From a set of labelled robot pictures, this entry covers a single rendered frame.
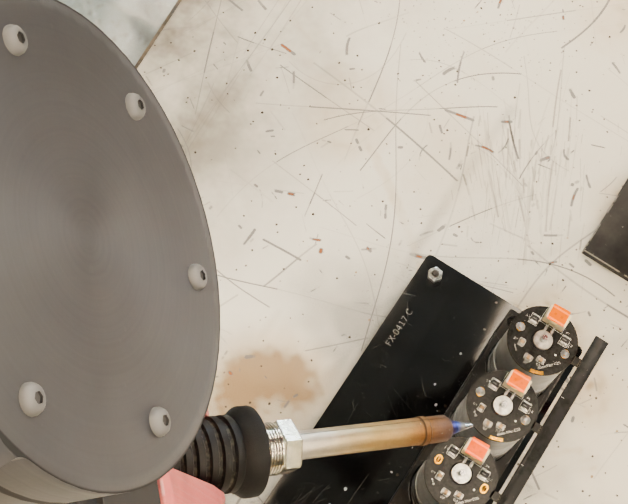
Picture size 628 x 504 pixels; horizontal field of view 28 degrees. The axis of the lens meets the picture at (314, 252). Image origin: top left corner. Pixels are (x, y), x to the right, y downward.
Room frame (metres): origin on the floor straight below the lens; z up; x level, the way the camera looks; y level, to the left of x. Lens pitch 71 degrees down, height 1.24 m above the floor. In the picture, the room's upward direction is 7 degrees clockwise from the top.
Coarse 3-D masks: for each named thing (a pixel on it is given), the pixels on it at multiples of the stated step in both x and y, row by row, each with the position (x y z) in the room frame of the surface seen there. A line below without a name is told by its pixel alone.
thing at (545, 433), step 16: (592, 352) 0.12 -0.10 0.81; (576, 368) 0.12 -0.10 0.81; (592, 368) 0.12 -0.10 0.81; (576, 384) 0.11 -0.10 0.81; (560, 400) 0.10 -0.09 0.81; (560, 416) 0.10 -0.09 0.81; (544, 432) 0.09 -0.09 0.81; (544, 448) 0.09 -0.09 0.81; (528, 464) 0.08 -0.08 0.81; (512, 480) 0.07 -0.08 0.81; (496, 496) 0.07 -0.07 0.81; (512, 496) 0.07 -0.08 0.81
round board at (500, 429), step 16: (480, 384) 0.11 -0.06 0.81; (496, 384) 0.11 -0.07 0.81; (480, 400) 0.10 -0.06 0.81; (512, 400) 0.10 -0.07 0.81; (528, 400) 0.10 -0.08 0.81; (480, 416) 0.09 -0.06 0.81; (496, 416) 0.09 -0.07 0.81; (512, 416) 0.10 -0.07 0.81; (480, 432) 0.09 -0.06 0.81; (496, 432) 0.09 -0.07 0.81; (512, 432) 0.09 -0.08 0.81; (528, 432) 0.09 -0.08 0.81
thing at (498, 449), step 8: (464, 400) 0.10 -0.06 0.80; (496, 400) 0.10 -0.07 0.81; (504, 400) 0.10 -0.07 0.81; (464, 408) 0.10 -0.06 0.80; (496, 408) 0.10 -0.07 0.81; (504, 408) 0.10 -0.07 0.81; (512, 408) 0.10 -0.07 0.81; (456, 416) 0.10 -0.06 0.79; (464, 416) 0.10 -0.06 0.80; (504, 416) 0.10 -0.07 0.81; (464, 432) 0.09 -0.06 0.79; (472, 432) 0.09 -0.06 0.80; (488, 440) 0.09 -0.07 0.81; (496, 448) 0.09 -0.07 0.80; (504, 448) 0.09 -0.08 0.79; (496, 456) 0.09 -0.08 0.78
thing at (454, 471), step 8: (440, 456) 0.08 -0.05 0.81; (424, 464) 0.08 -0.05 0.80; (456, 464) 0.08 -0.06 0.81; (464, 464) 0.08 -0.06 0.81; (416, 472) 0.08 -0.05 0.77; (456, 472) 0.07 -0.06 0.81; (416, 480) 0.07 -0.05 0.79; (424, 480) 0.07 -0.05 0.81; (456, 480) 0.07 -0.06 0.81; (464, 480) 0.07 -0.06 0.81; (416, 488) 0.07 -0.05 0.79; (424, 488) 0.07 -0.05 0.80; (416, 496) 0.07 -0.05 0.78; (424, 496) 0.07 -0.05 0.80
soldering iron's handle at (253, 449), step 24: (240, 408) 0.07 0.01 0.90; (216, 432) 0.06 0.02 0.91; (240, 432) 0.06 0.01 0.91; (264, 432) 0.06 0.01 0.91; (192, 456) 0.05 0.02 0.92; (216, 456) 0.05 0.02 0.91; (240, 456) 0.05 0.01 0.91; (264, 456) 0.06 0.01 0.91; (216, 480) 0.05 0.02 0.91; (240, 480) 0.05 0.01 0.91; (264, 480) 0.05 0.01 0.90
